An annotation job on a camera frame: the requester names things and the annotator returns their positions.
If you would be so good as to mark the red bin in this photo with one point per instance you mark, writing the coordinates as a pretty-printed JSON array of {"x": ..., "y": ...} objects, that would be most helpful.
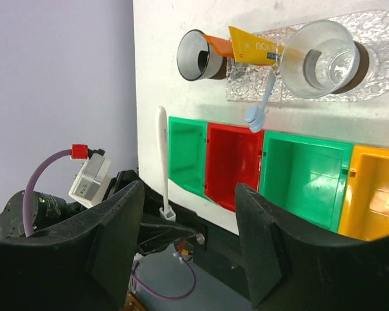
[{"x": 233, "y": 155}]

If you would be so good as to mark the yellow toothpaste tube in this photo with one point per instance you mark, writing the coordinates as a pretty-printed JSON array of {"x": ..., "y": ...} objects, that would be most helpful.
[{"x": 251, "y": 49}]

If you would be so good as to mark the yellow bin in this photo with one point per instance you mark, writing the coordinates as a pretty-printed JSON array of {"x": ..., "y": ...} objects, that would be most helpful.
[{"x": 365, "y": 212}]

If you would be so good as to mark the light blue toothbrush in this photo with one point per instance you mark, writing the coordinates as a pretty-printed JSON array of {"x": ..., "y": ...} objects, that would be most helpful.
[{"x": 255, "y": 116}]

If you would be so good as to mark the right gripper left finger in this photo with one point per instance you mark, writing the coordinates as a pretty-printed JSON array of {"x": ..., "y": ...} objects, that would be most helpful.
[{"x": 82, "y": 263}]

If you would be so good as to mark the orange toothpaste tube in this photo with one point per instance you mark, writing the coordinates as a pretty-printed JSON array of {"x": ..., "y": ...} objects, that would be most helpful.
[{"x": 221, "y": 46}]

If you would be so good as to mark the clear plastic cup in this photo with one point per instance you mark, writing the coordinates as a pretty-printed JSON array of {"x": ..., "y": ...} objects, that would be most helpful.
[{"x": 319, "y": 59}]

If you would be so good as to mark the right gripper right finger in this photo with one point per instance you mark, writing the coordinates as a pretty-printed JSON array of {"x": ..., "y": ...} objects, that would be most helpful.
[{"x": 292, "y": 264}]

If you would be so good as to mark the green bin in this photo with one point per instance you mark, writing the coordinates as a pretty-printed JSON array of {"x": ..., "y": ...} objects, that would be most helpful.
[
  {"x": 187, "y": 154},
  {"x": 306, "y": 176}
]

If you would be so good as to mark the dark smoky plastic cup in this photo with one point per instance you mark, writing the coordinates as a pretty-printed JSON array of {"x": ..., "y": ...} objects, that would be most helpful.
[{"x": 197, "y": 60}]

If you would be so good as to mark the clear textured holder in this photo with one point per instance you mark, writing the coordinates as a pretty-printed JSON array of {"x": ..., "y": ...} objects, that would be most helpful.
[{"x": 245, "y": 82}]

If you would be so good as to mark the white toothbrush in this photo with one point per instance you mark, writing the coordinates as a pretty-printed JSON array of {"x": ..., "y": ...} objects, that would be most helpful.
[{"x": 166, "y": 211}]

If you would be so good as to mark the right green bin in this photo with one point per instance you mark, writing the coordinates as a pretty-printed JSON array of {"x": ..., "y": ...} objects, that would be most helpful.
[{"x": 306, "y": 176}]

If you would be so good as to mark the left green bin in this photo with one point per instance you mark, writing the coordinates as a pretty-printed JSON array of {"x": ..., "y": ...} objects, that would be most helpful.
[{"x": 187, "y": 154}]

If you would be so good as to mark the clear textured oval tray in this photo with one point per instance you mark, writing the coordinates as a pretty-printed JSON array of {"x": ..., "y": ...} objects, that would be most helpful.
[{"x": 371, "y": 29}]

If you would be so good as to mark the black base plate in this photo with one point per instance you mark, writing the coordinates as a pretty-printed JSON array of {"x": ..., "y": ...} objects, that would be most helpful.
[{"x": 214, "y": 249}]

